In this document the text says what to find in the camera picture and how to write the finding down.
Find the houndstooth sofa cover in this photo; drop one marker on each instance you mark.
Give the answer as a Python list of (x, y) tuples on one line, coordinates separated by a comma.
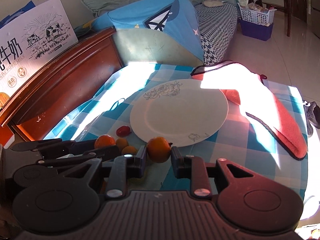
[(217, 28)]

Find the white milk carton box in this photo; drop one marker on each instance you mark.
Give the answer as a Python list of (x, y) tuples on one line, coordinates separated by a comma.
[(30, 41)]

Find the white plastic basket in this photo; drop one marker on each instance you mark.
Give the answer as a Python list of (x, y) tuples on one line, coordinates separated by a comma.
[(264, 18)]

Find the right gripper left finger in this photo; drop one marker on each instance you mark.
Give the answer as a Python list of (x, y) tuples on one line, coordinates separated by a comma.
[(123, 168)]

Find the yellow orange jujube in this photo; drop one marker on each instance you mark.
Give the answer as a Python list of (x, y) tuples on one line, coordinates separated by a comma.
[(129, 150)]

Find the wooden chair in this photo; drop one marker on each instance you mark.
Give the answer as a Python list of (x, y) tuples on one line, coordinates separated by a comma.
[(287, 5)]

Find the yellow brown jujube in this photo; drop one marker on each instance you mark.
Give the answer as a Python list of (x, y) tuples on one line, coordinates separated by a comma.
[(121, 143)]

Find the blue storage bin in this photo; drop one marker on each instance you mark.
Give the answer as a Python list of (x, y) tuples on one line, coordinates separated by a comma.
[(257, 31)]

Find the orange mandarin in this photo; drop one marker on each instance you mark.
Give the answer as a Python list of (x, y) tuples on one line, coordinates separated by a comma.
[(104, 141), (158, 149)]

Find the white floral plate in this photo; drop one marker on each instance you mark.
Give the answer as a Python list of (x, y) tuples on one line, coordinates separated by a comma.
[(181, 111)]

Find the blue sailboat blanket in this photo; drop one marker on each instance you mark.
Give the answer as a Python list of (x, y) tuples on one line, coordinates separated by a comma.
[(175, 18)]

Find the blue checkered tablecloth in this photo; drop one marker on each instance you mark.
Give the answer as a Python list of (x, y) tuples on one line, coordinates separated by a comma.
[(240, 139)]

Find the red cherry tomato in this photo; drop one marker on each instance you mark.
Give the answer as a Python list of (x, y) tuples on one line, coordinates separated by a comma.
[(123, 131)]

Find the red fleece cloth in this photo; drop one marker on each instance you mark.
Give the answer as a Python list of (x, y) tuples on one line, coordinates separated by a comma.
[(246, 89)]

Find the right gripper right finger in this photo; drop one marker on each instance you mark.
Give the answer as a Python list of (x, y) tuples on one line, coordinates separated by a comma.
[(194, 169)]

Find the grey shoe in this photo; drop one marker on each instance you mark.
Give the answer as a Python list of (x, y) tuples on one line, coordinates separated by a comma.
[(311, 110)]

